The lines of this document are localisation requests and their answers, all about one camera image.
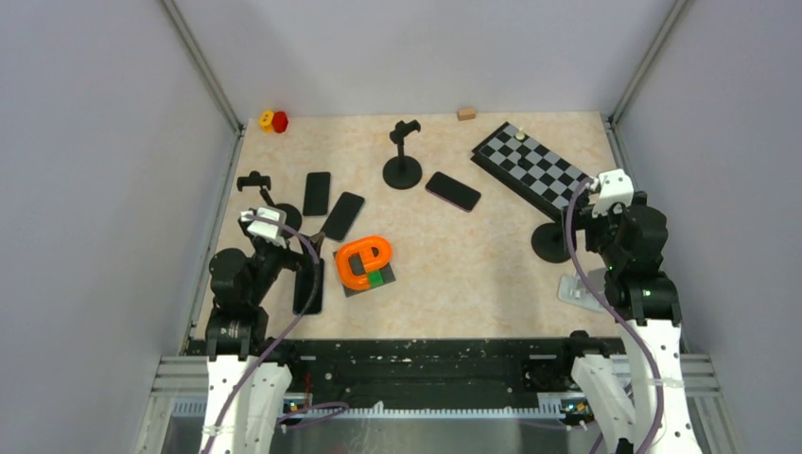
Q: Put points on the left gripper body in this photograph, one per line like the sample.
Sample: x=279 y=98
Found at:
x=271 y=259

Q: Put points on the red toy block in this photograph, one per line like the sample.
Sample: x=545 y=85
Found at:
x=279 y=123

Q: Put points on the green building brick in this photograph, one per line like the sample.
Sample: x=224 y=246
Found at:
x=375 y=279

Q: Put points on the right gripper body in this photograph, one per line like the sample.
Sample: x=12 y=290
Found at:
x=599 y=230

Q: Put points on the grey building baseplate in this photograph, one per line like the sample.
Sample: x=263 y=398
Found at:
x=356 y=267

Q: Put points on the orange plastic ring toy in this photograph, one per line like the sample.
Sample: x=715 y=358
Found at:
x=364 y=264

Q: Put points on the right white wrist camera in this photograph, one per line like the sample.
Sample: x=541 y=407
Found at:
x=615 y=192

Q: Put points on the teal edged black phone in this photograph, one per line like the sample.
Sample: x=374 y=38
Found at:
x=343 y=216

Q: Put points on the black phone with purple edge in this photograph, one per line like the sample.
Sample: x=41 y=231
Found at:
x=453 y=191

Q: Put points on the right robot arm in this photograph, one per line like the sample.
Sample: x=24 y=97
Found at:
x=651 y=414

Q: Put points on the black phone lower left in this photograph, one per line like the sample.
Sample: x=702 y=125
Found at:
x=309 y=288

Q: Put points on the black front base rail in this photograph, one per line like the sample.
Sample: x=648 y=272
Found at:
x=470 y=374

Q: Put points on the white plastic phone holder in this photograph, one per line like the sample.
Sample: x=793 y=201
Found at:
x=572 y=290

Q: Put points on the black grey chessboard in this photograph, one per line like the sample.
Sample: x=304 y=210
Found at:
x=545 y=179

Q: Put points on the small wooden block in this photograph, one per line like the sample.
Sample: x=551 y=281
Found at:
x=465 y=114

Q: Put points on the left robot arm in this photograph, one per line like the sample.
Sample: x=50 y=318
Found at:
x=247 y=380

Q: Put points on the black phone upper left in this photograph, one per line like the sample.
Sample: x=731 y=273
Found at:
x=317 y=193

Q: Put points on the yellow toy block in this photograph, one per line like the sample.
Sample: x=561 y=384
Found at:
x=265 y=121

